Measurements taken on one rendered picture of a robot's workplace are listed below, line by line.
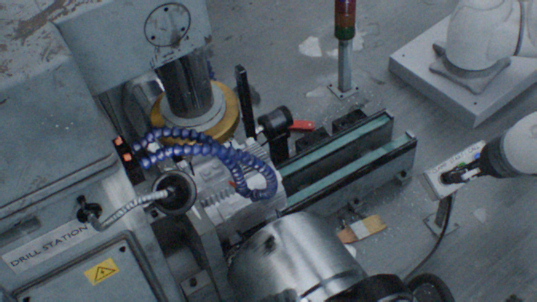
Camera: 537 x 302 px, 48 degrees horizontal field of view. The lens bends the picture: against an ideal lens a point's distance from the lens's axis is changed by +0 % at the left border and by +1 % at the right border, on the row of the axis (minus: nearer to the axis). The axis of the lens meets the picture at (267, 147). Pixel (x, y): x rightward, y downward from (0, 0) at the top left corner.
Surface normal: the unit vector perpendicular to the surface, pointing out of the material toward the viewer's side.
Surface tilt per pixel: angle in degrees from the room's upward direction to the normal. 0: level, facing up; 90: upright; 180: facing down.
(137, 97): 47
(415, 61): 2
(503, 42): 85
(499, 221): 0
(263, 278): 35
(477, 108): 2
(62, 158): 90
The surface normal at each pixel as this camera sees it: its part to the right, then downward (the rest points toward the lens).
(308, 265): -0.06, -0.64
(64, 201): 0.51, 0.64
